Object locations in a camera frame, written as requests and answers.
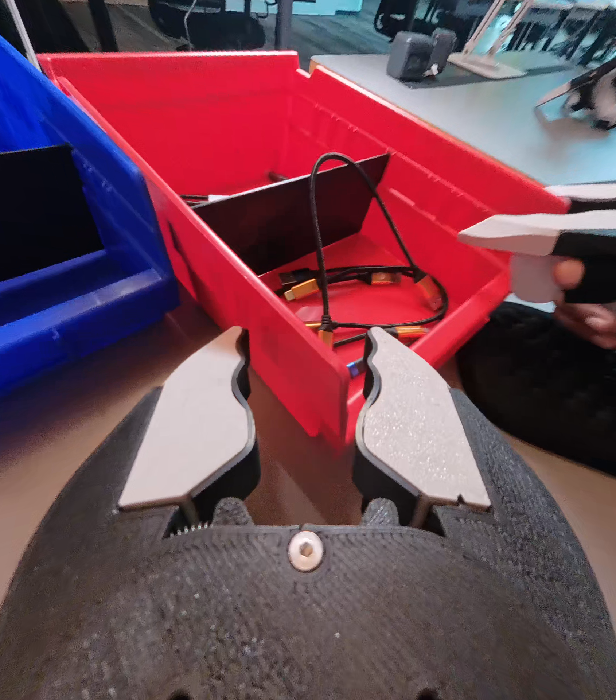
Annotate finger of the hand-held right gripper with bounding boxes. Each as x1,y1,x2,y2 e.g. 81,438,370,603
545,182,616,203
457,209,616,258

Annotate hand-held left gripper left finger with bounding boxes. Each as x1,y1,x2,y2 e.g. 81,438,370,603
117,326,261,526

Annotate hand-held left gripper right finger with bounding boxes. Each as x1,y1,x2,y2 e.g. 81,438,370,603
352,326,492,529

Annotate blue plastic storage bin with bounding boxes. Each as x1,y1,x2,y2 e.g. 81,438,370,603
0,0,180,419

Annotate red plastic storage bin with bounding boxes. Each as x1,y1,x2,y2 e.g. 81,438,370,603
37,51,570,446

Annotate person's right hand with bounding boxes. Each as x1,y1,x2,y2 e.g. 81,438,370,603
553,260,616,352

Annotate grey table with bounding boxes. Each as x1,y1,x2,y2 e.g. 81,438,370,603
309,52,616,188

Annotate black textured mat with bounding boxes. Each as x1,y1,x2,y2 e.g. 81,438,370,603
456,301,616,490

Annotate white metal stand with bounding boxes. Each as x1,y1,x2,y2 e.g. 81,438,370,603
446,0,539,81

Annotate grey speaker box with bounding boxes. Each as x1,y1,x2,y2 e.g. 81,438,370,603
386,29,458,84

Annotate black divider in red bin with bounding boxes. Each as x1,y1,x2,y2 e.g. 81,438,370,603
190,153,391,274

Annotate black divider in blue bin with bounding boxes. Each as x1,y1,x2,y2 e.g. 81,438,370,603
0,144,105,296

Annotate black office chair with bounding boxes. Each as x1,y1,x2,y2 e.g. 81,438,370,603
147,0,268,51

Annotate white pole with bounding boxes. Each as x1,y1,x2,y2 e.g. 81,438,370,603
3,0,42,72

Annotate black cable with gold plugs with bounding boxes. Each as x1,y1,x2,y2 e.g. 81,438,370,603
278,266,403,303

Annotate long looped black braided cable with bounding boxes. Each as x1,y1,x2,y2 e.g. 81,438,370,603
308,153,449,351

